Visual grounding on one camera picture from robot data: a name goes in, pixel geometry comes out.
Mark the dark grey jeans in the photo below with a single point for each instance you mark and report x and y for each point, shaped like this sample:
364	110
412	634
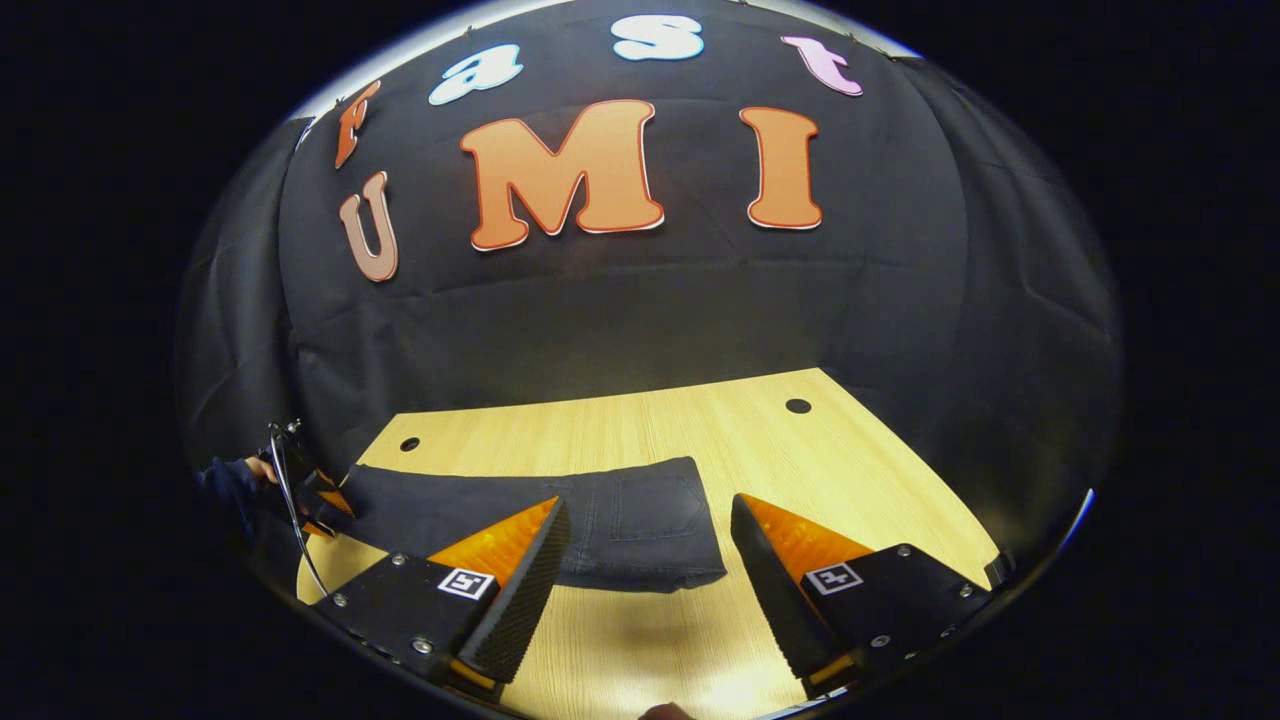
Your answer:
640	520

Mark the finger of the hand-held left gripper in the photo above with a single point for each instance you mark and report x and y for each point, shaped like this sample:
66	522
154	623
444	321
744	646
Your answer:
315	525
330	495

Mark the black backdrop cloth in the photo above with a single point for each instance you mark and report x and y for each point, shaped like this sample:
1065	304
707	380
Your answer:
650	320

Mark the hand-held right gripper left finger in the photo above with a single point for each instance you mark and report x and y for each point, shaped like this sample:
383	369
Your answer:
525	590

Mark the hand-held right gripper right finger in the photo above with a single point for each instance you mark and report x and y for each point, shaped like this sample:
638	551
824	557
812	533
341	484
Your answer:
775	600

